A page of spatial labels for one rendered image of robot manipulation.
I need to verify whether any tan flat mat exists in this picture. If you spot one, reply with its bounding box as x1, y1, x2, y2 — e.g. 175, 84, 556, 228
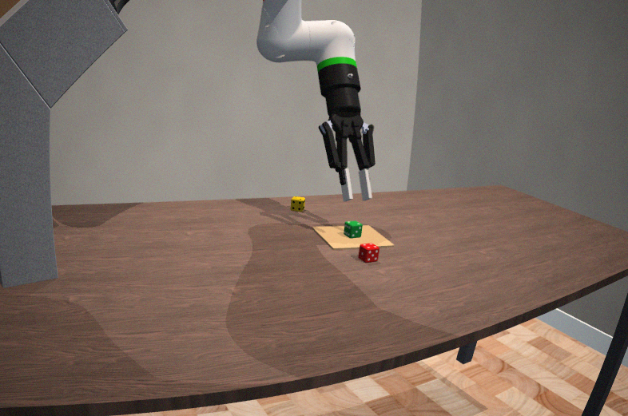
312, 225, 394, 250

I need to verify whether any yellow die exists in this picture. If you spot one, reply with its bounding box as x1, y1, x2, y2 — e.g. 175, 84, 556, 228
291, 196, 305, 212

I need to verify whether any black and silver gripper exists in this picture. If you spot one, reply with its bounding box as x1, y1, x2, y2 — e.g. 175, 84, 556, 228
319, 87, 376, 201

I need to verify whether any green die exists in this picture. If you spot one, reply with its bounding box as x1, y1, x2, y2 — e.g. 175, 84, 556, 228
344, 221, 363, 239

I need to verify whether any red die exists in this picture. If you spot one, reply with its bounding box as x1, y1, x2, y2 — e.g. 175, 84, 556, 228
358, 243, 380, 263

